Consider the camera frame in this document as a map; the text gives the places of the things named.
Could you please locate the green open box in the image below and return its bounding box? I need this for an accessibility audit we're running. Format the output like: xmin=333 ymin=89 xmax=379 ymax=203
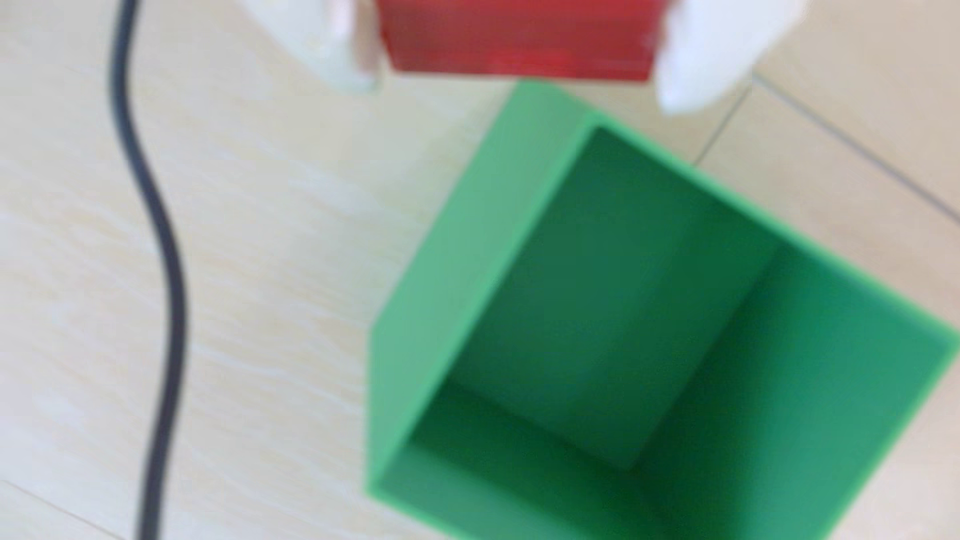
xmin=366 ymin=81 xmax=960 ymax=540

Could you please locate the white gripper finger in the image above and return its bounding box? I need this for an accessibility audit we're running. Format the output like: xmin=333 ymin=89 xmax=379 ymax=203
xmin=240 ymin=0 xmax=380 ymax=95
xmin=654 ymin=0 xmax=807 ymax=115

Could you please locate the dark thin cable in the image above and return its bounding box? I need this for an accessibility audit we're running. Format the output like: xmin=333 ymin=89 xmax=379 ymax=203
xmin=108 ymin=0 xmax=189 ymax=540

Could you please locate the red block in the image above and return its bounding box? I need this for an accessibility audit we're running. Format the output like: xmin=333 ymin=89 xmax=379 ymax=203
xmin=375 ymin=0 xmax=672 ymax=82

